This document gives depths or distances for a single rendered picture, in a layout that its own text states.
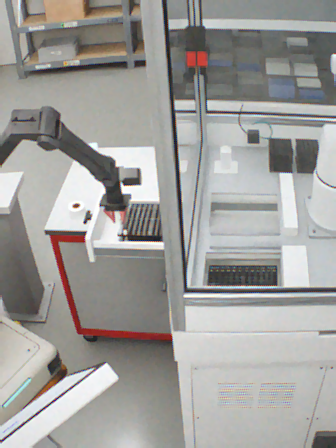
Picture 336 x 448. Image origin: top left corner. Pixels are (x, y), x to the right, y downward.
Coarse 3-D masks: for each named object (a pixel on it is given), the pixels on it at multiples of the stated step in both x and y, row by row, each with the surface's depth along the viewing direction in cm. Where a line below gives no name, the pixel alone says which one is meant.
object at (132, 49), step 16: (128, 0) 524; (32, 16) 549; (96, 16) 521; (112, 16) 510; (128, 16) 506; (16, 32) 518; (128, 32) 517; (16, 48) 530; (32, 48) 575; (80, 48) 571; (96, 48) 566; (112, 48) 560; (128, 48) 529; (144, 48) 553; (32, 64) 543; (48, 64) 542; (64, 64) 542; (80, 64) 542; (128, 64) 540
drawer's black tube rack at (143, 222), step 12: (132, 204) 209; (144, 204) 208; (156, 204) 207; (132, 216) 203; (144, 216) 202; (156, 216) 202; (132, 228) 199; (144, 228) 197; (156, 228) 197; (132, 240) 197; (144, 240) 197; (156, 240) 196
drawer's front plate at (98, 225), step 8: (104, 192) 211; (96, 208) 203; (96, 216) 200; (104, 216) 211; (96, 224) 199; (104, 224) 210; (88, 232) 193; (96, 232) 199; (88, 240) 191; (88, 248) 193; (96, 256) 199
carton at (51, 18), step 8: (48, 0) 504; (56, 0) 504; (64, 0) 504; (72, 0) 504; (80, 0) 504; (48, 8) 510; (56, 8) 509; (64, 8) 509; (72, 8) 509; (80, 8) 509; (88, 8) 533; (48, 16) 515; (56, 16) 515; (64, 16) 515; (72, 16) 515; (80, 16) 515
